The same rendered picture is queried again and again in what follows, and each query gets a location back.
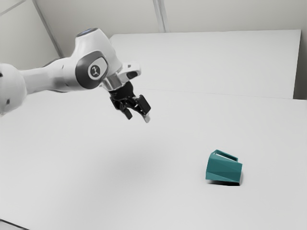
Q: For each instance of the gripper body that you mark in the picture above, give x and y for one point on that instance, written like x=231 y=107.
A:
x=122 y=94

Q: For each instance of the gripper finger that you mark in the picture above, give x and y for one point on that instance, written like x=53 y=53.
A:
x=144 y=106
x=127 y=112

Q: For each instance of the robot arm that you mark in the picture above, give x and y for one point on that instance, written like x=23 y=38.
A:
x=62 y=72

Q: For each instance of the teal faceted mug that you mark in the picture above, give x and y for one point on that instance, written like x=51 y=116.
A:
x=223 y=170

